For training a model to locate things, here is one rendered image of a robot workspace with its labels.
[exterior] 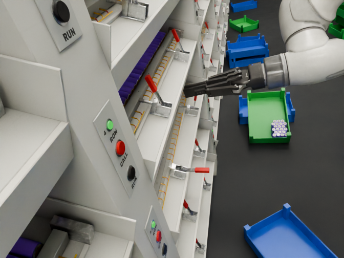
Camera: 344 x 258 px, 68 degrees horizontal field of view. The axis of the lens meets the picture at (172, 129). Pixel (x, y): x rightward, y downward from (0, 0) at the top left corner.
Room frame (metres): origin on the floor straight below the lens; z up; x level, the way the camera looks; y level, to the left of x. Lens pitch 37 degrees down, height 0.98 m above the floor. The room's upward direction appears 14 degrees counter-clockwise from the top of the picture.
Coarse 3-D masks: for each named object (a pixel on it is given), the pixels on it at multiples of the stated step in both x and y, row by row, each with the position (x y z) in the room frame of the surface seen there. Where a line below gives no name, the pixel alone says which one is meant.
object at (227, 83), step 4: (236, 76) 0.65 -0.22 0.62; (240, 76) 0.64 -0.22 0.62; (228, 80) 0.65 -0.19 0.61; (232, 80) 0.64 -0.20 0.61; (204, 84) 0.67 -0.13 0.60; (212, 84) 0.67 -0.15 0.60; (216, 84) 0.66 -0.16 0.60; (220, 84) 0.65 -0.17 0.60; (224, 84) 0.65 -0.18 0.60; (228, 84) 0.65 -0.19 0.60
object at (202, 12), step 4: (196, 0) 1.11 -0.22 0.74; (200, 0) 1.34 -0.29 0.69; (204, 0) 1.35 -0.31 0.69; (208, 0) 1.36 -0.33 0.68; (200, 4) 1.27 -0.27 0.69; (204, 4) 1.28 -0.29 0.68; (208, 4) 1.29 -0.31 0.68; (200, 8) 1.21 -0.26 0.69; (204, 8) 1.22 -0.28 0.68; (200, 12) 1.10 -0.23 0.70; (204, 12) 1.16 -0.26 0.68; (200, 16) 0.94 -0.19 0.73; (204, 16) 1.11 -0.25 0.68; (200, 20) 0.94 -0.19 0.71; (204, 20) 1.19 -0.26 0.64; (200, 24) 0.94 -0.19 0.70; (200, 28) 0.94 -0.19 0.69
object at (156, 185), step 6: (180, 102) 0.75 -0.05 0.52; (174, 120) 0.64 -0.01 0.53; (168, 138) 0.56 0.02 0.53; (174, 138) 0.57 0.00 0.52; (168, 144) 0.54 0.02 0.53; (174, 150) 0.53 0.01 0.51; (162, 162) 0.47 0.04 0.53; (162, 168) 0.45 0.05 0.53; (162, 174) 0.44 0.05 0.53; (156, 180) 0.42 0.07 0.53; (168, 180) 0.43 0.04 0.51; (156, 186) 0.40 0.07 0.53; (156, 192) 0.38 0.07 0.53
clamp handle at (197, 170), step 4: (180, 168) 0.45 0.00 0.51; (184, 168) 0.45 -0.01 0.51; (188, 168) 0.45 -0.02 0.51; (192, 168) 0.45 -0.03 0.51; (196, 168) 0.44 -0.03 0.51; (200, 168) 0.44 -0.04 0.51; (204, 168) 0.44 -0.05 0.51; (208, 168) 0.43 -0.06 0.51; (196, 172) 0.43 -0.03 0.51; (200, 172) 0.43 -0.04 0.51; (204, 172) 0.43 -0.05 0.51; (208, 172) 0.42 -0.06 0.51
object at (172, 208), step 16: (192, 80) 0.86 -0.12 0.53; (176, 128) 0.63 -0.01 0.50; (192, 128) 0.63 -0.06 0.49; (192, 144) 0.56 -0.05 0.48; (176, 160) 0.50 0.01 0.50; (160, 192) 0.40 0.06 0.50; (176, 192) 0.40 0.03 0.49; (176, 208) 0.36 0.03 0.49; (176, 224) 0.32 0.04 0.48; (176, 240) 0.28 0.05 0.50
